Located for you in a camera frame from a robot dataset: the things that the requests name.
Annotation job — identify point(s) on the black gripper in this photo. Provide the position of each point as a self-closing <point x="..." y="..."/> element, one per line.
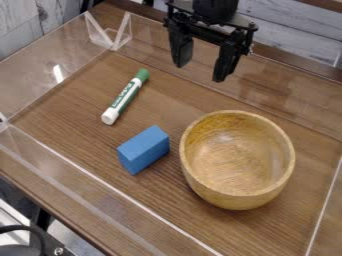
<point x="212" y="21"/>

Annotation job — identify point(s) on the green and white marker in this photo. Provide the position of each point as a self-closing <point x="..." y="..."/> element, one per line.
<point x="123" y="99"/>

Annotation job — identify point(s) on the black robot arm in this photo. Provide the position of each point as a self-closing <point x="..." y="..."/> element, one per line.
<point x="211" y="21"/>

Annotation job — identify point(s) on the brown wooden bowl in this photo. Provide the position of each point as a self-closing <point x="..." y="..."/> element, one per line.
<point x="236" y="159"/>

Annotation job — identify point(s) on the blue foam block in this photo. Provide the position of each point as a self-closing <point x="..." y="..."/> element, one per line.
<point x="143" y="149"/>

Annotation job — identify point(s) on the clear acrylic tray wall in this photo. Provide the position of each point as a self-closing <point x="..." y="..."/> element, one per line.
<point x="59" y="151"/>

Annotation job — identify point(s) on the black metal table frame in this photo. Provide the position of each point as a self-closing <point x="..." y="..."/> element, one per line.
<point x="24" y="224"/>

